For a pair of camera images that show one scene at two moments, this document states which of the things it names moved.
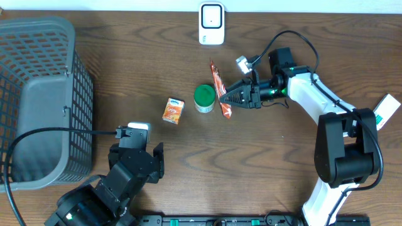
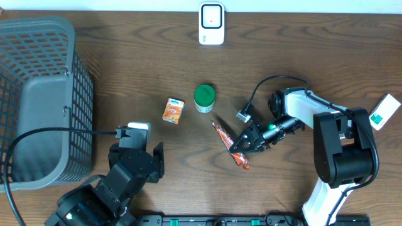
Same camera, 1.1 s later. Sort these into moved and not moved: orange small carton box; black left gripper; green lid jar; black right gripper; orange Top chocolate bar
Moved: black right gripper; orange Top chocolate bar
Not moved: black left gripper; orange small carton box; green lid jar
